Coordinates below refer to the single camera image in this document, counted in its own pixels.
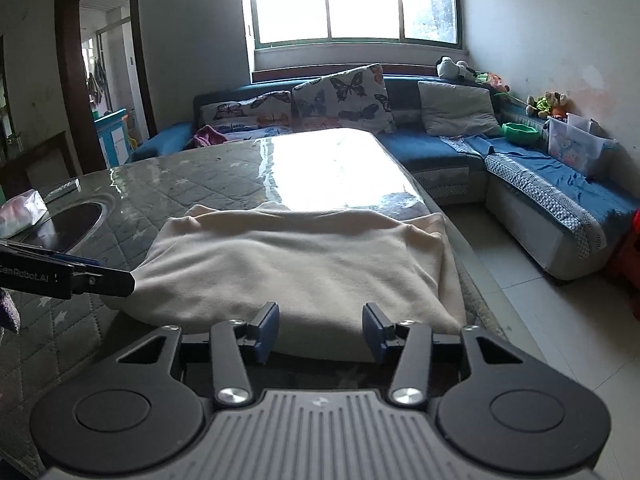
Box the cream knit garment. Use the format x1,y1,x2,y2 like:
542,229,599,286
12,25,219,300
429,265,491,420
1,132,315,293
107,204,465,362

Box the pink tissue pack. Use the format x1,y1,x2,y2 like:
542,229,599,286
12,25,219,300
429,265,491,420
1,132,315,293
0,190,48,238

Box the black round induction cooktop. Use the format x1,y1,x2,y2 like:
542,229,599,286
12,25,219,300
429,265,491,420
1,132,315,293
17,202,108,252

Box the grey remote control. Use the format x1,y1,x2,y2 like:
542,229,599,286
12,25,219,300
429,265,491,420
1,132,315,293
43,178,80,204

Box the blue white cabinet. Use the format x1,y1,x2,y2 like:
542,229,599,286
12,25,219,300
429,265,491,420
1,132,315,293
94,108,132,168

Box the magenta cloth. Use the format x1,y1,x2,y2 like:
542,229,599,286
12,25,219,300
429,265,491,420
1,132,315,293
192,125,228,148

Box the red plastic stool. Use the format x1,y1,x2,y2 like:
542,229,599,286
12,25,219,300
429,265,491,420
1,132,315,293
614,210,640,287

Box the blue sofa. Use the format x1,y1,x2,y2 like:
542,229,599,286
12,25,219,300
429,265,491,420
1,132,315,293
131,74,639,280

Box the small butterfly print cushion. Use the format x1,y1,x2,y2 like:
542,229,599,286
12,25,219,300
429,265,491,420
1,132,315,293
198,91,293,133

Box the clear plastic storage box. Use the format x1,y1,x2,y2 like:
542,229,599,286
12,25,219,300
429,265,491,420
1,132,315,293
548,113,618,178

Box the green plastic bowl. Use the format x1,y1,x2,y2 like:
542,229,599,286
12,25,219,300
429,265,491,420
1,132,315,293
501,122,540,146

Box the colourful plush toys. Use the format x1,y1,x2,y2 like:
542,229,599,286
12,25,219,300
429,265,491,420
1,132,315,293
525,91,570,120

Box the grey cushion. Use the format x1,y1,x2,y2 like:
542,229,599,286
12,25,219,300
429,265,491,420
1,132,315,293
418,80,500,138

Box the large butterfly print cushion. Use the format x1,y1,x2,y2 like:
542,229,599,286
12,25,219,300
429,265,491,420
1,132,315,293
292,64,396,134

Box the window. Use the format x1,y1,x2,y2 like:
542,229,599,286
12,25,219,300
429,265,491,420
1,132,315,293
250,0,462,49

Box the white plush toy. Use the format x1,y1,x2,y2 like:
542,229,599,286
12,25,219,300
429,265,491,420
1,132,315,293
436,56,477,81

